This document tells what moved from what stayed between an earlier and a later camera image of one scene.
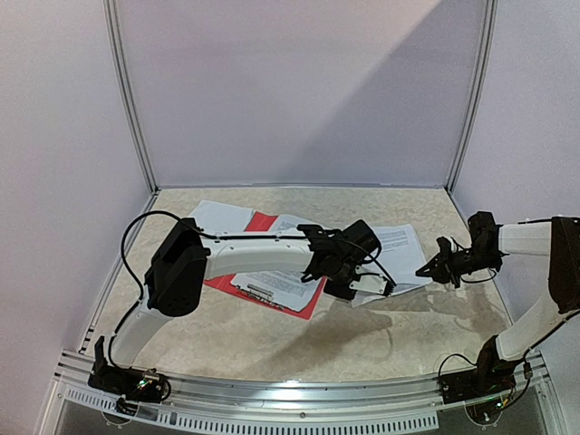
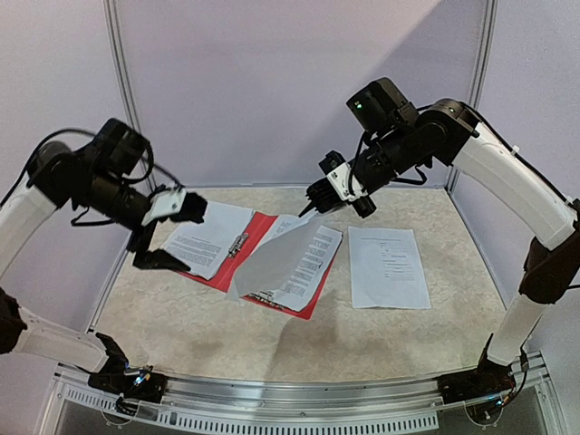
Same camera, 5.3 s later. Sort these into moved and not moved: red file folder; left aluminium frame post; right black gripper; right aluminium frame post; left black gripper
Moved: left black gripper; right black gripper
Not moved: red file folder; right aluminium frame post; left aluminium frame post
